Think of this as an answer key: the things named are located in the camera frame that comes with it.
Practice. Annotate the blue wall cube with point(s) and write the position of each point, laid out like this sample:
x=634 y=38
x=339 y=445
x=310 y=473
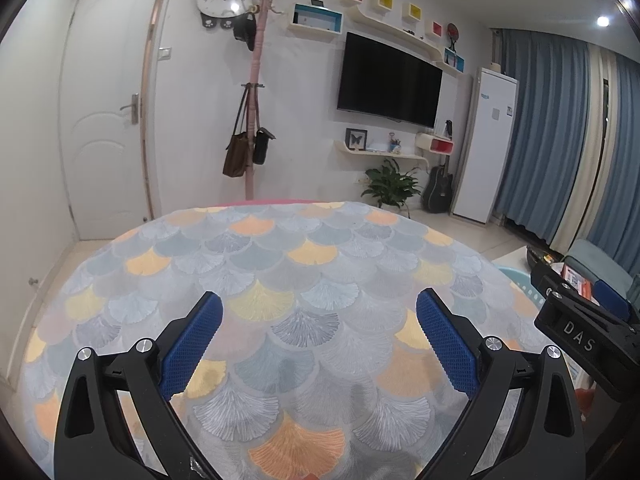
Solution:
x=453 y=59

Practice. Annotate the white curved low wall shelf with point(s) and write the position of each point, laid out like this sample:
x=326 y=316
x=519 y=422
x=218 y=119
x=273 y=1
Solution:
x=380 y=154

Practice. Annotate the yellow wall cube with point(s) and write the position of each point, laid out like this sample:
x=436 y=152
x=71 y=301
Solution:
x=382 y=1
x=413 y=11

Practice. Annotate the black small bag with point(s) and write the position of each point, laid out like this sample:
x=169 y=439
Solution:
x=261 y=147

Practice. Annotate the black hat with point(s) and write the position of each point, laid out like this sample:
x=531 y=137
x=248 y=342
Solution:
x=245 y=32

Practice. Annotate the white light switch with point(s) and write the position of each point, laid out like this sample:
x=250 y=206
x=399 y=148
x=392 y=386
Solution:
x=165 y=53

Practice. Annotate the round red fan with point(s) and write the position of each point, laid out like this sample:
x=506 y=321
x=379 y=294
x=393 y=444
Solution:
x=452 y=31

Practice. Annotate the white door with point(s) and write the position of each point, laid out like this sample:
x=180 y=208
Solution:
x=105 y=110

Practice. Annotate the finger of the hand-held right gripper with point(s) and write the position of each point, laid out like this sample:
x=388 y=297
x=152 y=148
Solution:
x=547 y=275
x=612 y=301

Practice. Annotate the white curved high wall shelf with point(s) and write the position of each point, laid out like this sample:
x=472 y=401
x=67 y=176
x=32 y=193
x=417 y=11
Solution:
x=400 y=27

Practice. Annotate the ceiling light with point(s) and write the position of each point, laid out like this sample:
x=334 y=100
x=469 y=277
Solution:
x=604 y=21

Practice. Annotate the pink coat rack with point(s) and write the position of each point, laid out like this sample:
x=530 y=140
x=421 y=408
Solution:
x=255 y=85

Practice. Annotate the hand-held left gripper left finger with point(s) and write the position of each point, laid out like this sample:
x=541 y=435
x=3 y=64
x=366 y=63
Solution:
x=192 y=345

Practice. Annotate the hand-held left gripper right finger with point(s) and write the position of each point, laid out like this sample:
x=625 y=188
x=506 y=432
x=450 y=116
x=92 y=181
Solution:
x=445 y=340

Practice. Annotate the beige curtain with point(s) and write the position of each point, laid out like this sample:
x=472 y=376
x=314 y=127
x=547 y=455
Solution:
x=587 y=150

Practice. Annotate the framed butterfly picture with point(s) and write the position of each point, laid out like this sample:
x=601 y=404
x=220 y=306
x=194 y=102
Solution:
x=356 y=139

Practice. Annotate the small red wall cube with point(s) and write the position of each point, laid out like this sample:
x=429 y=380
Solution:
x=436 y=28

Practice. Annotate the grey-blue armchair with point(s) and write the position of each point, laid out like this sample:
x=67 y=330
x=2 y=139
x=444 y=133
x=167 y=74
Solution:
x=595 y=255

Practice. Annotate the black flat television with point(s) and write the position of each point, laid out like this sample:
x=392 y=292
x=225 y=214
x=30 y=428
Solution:
x=390 y=80

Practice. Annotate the light blue plastic basket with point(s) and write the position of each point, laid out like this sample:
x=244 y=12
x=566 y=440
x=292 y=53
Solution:
x=520 y=275

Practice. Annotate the potted green plant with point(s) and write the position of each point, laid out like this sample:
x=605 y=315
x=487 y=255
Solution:
x=392 y=185

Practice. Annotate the white standing air conditioner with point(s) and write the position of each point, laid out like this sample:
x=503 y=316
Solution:
x=485 y=150

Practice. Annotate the black guitar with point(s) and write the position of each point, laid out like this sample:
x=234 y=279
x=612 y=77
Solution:
x=437 y=190

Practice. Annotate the fan-pattern tablecloth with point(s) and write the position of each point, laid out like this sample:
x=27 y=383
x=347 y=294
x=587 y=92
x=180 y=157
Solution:
x=320 y=280

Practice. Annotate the blue-rimmed wall shelf box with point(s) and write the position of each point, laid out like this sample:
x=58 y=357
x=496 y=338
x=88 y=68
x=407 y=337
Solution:
x=317 y=19

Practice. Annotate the brown handbag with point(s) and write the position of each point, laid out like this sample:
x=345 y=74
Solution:
x=237 y=155

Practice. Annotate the dark tray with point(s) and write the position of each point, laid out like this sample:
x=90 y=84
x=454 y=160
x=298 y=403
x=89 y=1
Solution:
x=542 y=256

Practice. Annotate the red and white wall box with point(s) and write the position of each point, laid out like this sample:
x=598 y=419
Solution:
x=435 y=145

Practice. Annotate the blue curtain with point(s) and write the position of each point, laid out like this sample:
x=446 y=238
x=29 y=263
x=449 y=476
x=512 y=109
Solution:
x=540 y=135

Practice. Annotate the small pen holder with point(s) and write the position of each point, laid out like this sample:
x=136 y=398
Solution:
x=395 y=144

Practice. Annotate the white low table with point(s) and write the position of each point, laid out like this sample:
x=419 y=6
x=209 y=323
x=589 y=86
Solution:
x=510 y=257

